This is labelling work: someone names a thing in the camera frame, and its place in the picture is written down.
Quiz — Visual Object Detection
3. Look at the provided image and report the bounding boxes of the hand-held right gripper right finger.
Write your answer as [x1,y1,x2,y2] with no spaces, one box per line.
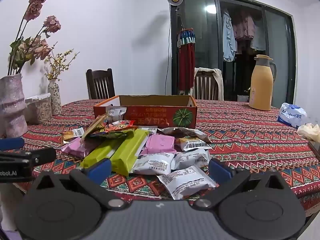
[194,158,284,210]

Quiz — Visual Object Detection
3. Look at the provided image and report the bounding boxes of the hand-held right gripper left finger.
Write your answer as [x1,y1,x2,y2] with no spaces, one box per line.
[37,158,127,210]

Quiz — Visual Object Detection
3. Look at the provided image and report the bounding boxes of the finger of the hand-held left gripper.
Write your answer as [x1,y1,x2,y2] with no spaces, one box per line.
[0,148,57,167]
[0,137,25,151]

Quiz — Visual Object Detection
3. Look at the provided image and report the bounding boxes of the red cardboard box pumpkin print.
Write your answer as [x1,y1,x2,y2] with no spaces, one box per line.
[93,95,198,128]

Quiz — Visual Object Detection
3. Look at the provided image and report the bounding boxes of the white snack packet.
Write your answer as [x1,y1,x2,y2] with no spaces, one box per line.
[131,152,175,175]
[157,165,217,200]
[172,149,212,173]

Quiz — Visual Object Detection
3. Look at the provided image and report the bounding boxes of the purple pink snack packet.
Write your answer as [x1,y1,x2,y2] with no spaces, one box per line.
[61,137,98,158]

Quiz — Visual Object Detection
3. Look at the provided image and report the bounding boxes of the brown packet white label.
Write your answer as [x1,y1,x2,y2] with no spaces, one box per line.
[175,137,213,152]

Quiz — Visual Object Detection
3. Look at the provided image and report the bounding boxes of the small orange snack packet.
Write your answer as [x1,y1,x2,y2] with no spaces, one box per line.
[62,127,85,145]

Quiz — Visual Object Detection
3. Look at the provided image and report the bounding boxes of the pink textured vase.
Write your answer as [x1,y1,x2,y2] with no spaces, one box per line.
[0,73,28,138]

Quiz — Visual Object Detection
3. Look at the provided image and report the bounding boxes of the red colourful snack packet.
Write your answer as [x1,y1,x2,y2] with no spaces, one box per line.
[89,120,135,138]

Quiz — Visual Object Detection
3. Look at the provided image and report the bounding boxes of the yellow brown snack packet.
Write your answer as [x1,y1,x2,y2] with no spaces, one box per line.
[82,114,108,138]

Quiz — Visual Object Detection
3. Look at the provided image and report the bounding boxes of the crumpled brown silver packet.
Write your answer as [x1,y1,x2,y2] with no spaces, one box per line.
[157,127,212,143]

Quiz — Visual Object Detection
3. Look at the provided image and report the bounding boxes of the silver snack packet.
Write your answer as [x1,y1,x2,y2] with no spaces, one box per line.
[105,106,127,124]

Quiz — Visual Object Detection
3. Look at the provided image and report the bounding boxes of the small speckled vase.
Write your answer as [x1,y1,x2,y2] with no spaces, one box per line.
[47,79,62,115]

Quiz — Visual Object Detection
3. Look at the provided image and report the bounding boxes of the yellow flower sprigs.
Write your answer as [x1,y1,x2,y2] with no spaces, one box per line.
[44,49,80,80]

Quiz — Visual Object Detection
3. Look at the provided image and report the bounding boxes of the brown wooden chair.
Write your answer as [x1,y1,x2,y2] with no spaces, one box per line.
[194,67,220,100]

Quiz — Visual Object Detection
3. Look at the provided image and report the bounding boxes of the wooden chair with cloth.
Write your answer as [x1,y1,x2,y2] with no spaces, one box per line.
[194,67,224,101]

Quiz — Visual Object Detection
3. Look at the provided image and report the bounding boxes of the white blue tissue pack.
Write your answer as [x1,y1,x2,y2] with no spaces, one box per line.
[277,102,307,128]

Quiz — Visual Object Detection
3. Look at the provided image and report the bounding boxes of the yellow thermos jug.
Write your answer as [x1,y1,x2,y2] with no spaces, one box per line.
[248,54,277,111]

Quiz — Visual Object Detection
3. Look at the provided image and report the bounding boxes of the dark wooden chair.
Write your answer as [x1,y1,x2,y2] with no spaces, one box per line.
[86,68,115,100]

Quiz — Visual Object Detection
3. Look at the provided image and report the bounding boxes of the red hanging tassel bundle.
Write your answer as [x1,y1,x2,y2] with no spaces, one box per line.
[177,28,196,92]

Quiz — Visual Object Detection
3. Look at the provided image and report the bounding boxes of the light blue hanging shirt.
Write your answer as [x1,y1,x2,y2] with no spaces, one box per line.
[222,11,237,62]

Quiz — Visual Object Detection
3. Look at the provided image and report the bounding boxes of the pale hanging garment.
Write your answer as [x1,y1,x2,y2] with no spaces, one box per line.
[250,22,265,50]

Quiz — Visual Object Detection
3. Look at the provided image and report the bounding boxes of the dark framed sliding glass door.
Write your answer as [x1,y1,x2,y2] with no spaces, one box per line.
[169,0,297,105]

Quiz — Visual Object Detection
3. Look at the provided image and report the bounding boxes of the pink hanging garment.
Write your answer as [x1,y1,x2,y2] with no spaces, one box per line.
[232,12,255,40]

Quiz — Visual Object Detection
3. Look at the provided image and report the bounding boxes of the black cable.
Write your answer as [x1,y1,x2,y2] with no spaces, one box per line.
[165,4,173,96]

